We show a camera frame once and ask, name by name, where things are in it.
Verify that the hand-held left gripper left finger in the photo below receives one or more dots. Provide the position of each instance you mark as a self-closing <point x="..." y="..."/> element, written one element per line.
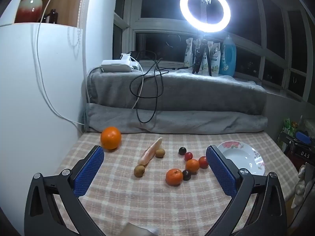
<point x="89" y="172"/>

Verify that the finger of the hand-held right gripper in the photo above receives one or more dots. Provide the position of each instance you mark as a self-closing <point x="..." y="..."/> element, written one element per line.
<point x="302" y="136"/>

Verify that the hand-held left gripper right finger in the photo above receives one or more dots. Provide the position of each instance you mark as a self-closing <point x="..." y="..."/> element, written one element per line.
<point x="221" y="172"/>

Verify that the white floral plate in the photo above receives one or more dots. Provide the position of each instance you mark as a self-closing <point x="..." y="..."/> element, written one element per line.
<point x="236" y="157"/>

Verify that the small mandarin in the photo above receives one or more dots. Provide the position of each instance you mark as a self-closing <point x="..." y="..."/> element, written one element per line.
<point x="192" y="165"/>

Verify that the dark grape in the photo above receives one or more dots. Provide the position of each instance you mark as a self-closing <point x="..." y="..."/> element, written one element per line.
<point x="182" y="151"/>
<point x="186" y="175"/>

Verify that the small cherry tomato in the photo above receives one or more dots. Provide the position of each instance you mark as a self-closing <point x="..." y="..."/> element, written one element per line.
<point x="188" y="156"/>

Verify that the large mandarin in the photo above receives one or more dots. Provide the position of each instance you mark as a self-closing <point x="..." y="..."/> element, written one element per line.
<point x="174" y="177"/>

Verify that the peeled mandarin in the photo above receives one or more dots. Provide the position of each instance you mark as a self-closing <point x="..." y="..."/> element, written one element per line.
<point x="151" y="154"/>

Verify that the brown longan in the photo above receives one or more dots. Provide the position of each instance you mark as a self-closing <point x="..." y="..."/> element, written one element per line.
<point x="139" y="171"/>
<point x="160" y="153"/>

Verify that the person's right hand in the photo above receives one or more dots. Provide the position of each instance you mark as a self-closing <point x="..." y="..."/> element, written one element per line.
<point x="301" y="185"/>

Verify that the green packet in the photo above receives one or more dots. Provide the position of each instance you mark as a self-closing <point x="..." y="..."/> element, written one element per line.
<point x="287" y="125"/>

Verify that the large red tomato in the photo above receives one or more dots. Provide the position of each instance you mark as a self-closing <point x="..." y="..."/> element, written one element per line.
<point x="203" y="162"/>

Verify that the large orange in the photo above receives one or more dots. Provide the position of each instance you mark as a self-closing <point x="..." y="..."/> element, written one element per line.
<point x="111" y="138"/>

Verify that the checked pink cloth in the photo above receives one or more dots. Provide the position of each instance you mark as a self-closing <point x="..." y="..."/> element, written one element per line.
<point x="137" y="201"/>

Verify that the grey blanket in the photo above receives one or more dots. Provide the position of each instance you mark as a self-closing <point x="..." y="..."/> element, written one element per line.
<point x="196" y="95"/>

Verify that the white cabinet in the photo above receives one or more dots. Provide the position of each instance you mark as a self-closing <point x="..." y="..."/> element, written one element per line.
<point x="24" y="103"/>

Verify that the blue detergent bottle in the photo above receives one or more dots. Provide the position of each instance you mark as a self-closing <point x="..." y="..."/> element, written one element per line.
<point x="227" y="59"/>

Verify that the white electronic device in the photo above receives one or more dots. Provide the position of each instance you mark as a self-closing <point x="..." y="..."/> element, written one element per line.
<point x="114" y="66"/>

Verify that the black power adapter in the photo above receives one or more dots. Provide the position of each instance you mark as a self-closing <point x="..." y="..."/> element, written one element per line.
<point x="133" y="54"/>

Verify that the dark bottle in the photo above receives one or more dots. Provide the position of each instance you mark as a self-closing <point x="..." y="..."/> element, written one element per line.
<point x="53" y="17"/>

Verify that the red and white vase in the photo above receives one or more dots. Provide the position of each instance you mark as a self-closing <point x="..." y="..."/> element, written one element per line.
<point x="29" y="7"/>

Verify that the white window frame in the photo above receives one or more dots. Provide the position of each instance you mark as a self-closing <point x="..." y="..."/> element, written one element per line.
<point x="157" y="24"/>

